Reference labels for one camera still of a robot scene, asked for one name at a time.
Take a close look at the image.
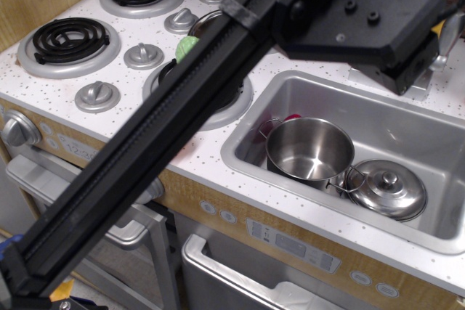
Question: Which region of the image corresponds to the silver toy faucet with lever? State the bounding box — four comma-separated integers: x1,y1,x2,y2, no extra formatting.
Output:
348,11,464,101

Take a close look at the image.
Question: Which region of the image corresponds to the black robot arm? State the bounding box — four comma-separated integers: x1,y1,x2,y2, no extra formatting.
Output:
1,0,453,309

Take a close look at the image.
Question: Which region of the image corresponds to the pink toy in sink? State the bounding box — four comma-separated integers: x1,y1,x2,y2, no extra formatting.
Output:
257,113,301,147

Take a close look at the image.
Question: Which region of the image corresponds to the steel pot in sink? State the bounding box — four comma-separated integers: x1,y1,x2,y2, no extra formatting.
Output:
265,117,355,195

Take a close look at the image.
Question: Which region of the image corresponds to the right silver oven knob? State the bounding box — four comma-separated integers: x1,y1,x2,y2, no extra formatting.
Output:
134,178,165,205

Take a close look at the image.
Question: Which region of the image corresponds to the silver oven knob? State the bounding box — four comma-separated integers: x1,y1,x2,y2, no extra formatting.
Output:
134,178,165,205
1,110,42,147

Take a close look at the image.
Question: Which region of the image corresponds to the green toy bitter gourd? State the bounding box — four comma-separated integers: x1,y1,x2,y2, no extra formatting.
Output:
175,36,199,63

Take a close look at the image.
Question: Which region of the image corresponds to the steel lid on stove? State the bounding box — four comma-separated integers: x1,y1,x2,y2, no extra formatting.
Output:
188,10,222,38

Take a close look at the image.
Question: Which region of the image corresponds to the middle silver stovetop knob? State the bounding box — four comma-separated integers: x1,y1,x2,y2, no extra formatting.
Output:
124,43,164,70

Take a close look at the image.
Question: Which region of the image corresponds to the rear silver stovetop knob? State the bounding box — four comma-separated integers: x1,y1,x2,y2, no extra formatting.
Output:
163,8,199,35

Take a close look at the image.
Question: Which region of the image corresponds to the silver dishwasher door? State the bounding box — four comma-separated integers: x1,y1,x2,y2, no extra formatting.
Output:
182,234,372,309

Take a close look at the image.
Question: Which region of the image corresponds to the front silver stovetop knob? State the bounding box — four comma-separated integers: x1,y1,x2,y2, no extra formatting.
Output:
75,81,121,113

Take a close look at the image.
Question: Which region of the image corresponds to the steel lid in sink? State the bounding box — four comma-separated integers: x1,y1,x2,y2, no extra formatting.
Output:
344,159,428,221

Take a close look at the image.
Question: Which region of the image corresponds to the silver oven door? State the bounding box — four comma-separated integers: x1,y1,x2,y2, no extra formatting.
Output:
6,154,181,309

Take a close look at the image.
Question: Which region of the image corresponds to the front left black burner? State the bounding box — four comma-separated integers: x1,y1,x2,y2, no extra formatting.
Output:
17,17,121,79

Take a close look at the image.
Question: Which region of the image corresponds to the grey toy sink basin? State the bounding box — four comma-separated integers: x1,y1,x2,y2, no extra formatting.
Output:
220,70,465,256

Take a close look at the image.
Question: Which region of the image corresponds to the left silver oven knob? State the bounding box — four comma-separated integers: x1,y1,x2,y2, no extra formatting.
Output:
1,110,42,147

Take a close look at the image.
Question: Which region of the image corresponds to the yellow toy pepper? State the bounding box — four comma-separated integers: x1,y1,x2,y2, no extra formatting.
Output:
431,20,445,38

